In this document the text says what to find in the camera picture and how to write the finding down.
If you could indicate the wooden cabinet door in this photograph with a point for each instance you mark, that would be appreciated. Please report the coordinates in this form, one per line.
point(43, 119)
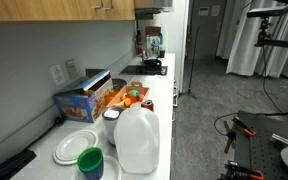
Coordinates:
point(84, 8)
point(122, 10)

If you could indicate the white door notice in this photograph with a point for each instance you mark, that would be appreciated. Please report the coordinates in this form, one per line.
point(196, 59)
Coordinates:
point(215, 10)
point(204, 11)

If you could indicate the wooden upper cabinet carcass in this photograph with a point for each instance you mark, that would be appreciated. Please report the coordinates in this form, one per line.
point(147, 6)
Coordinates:
point(17, 10)

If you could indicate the green toy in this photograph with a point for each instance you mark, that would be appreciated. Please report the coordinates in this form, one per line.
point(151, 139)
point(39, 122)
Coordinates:
point(134, 93)

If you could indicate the red soda can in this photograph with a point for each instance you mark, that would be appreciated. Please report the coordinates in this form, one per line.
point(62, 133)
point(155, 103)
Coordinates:
point(148, 105)

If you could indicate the orange red toy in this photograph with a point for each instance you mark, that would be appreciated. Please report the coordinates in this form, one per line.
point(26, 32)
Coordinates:
point(132, 100)

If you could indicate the yellow orange toy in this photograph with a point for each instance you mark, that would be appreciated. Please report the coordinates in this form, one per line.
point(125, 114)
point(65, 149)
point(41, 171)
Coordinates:
point(126, 102)

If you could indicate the gray round pan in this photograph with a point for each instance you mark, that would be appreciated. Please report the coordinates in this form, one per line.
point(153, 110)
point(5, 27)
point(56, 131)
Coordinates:
point(119, 84)

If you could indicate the orange checkered cardboard tray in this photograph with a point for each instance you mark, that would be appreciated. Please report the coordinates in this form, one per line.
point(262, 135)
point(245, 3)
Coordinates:
point(117, 96)

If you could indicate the pale yellow toy piece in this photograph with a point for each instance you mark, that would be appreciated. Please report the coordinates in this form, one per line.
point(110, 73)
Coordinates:
point(119, 104)

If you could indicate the small dark cup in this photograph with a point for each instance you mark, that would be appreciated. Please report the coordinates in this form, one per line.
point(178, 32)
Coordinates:
point(162, 54)

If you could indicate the white box teal print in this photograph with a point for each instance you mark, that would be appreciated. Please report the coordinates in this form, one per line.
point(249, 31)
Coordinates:
point(153, 46)

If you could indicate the red fire extinguisher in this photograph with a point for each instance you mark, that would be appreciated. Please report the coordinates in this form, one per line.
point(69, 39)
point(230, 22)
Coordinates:
point(139, 41)

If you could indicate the white tumbler with lid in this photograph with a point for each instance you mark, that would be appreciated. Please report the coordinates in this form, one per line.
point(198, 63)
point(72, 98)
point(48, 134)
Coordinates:
point(110, 126)

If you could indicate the translucent plastic milk jug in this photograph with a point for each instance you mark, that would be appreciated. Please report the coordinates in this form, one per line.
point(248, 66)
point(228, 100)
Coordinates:
point(137, 140)

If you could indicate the white refrigerator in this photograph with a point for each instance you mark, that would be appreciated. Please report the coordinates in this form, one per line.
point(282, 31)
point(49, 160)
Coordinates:
point(175, 50)

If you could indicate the thin black tripod stand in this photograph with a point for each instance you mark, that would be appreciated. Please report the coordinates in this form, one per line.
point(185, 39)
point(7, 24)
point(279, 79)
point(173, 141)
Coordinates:
point(193, 66)

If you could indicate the brown cardboard box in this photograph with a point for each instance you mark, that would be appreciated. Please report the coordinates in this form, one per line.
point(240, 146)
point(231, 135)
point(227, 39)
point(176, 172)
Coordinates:
point(153, 31)

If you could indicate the blue toy cardboard box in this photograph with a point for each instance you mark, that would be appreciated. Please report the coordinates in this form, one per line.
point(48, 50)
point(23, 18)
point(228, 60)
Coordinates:
point(80, 103)

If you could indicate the dark range hood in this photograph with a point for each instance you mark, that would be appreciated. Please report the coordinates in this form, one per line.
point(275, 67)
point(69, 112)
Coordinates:
point(154, 4)

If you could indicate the green plastic cup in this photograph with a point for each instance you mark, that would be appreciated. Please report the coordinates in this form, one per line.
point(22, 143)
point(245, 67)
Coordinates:
point(90, 159)

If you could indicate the black bar clamp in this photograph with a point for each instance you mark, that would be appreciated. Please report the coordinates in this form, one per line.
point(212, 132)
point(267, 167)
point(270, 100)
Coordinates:
point(231, 136)

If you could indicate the blue plastic cup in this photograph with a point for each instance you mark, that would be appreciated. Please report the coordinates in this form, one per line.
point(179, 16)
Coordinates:
point(92, 175)

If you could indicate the orange black clamp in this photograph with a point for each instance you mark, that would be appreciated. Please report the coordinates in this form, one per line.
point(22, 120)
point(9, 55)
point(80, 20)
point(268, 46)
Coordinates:
point(244, 128)
point(244, 171)

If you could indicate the white curtain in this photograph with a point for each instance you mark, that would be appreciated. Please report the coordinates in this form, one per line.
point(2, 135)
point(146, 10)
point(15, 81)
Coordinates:
point(247, 43)

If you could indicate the black perforated breadboard table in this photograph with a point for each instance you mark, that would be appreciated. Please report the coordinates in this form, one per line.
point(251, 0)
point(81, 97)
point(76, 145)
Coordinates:
point(260, 150)

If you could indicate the black red tripod head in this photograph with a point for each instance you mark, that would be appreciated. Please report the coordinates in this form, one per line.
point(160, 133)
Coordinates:
point(264, 31)

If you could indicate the beige wall switch plate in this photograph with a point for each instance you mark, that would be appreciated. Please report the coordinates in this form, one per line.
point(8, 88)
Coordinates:
point(71, 69)

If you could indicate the white wall outlet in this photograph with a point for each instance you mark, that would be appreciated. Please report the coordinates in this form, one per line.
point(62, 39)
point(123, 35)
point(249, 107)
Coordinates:
point(57, 75)

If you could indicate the silver metal bracket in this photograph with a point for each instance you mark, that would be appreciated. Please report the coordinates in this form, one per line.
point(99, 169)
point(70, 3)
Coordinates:
point(280, 138)

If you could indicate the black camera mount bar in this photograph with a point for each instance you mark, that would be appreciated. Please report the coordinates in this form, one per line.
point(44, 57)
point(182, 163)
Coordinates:
point(267, 12)

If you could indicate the black camera rig rail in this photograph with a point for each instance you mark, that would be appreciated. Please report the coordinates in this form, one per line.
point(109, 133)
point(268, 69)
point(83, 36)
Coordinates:
point(284, 43)

